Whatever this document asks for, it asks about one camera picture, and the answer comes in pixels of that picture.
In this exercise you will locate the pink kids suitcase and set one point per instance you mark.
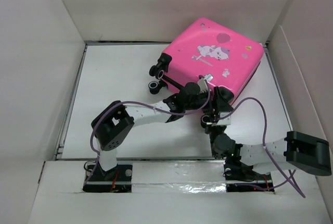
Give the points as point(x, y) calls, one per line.
point(226, 59)

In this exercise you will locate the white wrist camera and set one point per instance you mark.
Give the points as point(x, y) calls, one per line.
point(221, 119)
point(204, 83)

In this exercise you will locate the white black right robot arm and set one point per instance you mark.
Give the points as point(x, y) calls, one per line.
point(296, 151)

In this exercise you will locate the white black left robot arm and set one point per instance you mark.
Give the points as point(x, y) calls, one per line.
point(110, 128)

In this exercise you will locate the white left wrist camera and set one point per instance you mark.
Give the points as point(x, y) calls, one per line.
point(204, 83)

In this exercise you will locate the white side board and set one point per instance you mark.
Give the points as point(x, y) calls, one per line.
point(299, 104)

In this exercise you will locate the metal base rail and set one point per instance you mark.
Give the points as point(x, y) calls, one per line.
point(122, 182)

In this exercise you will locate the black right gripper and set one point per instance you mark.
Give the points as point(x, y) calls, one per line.
point(208, 127)

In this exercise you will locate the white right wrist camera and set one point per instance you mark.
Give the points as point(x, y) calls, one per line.
point(221, 119)

